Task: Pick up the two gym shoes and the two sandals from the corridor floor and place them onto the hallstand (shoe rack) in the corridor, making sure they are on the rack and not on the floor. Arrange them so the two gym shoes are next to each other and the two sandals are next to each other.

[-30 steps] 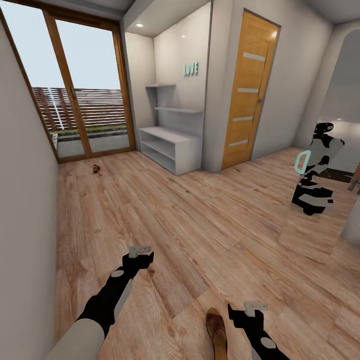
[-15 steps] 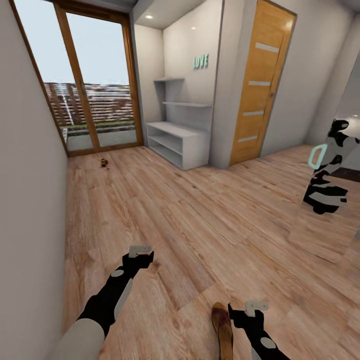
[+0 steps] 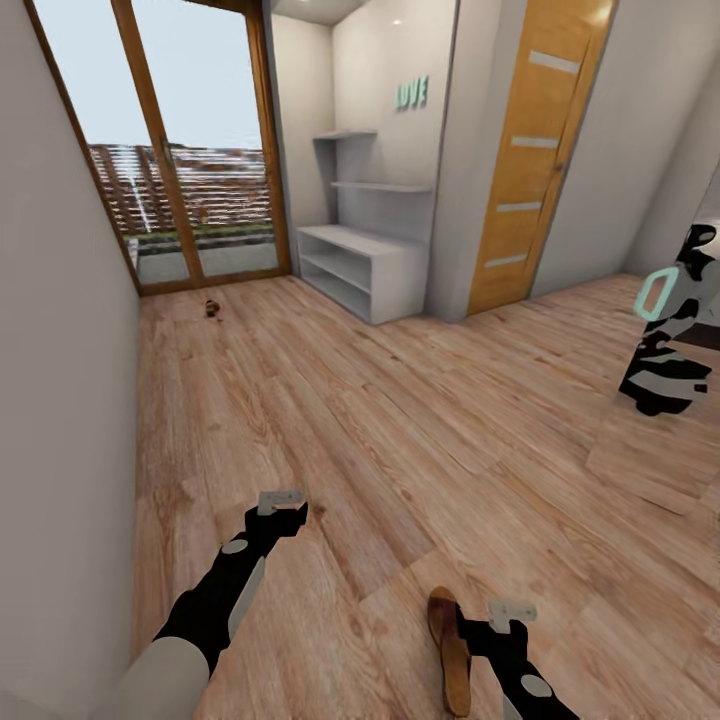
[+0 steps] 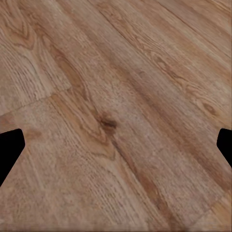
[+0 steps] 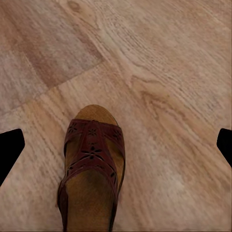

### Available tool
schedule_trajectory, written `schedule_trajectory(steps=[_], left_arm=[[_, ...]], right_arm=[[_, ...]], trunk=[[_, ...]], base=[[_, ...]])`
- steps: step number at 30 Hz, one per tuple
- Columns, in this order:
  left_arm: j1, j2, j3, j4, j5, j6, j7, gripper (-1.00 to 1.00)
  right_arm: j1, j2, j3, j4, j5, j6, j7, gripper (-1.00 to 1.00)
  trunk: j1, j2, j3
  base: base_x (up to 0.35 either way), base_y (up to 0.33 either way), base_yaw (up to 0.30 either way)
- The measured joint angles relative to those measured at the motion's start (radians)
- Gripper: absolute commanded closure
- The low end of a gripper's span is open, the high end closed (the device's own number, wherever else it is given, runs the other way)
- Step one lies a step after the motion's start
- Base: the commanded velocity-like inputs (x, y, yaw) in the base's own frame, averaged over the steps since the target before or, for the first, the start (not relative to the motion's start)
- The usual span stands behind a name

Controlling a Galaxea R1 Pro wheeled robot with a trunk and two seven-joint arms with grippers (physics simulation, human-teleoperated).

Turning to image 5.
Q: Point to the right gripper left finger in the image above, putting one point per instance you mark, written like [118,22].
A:
[12,144]

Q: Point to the sandal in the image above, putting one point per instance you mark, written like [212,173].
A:
[94,153]

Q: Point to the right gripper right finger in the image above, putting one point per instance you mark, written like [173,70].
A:
[224,143]

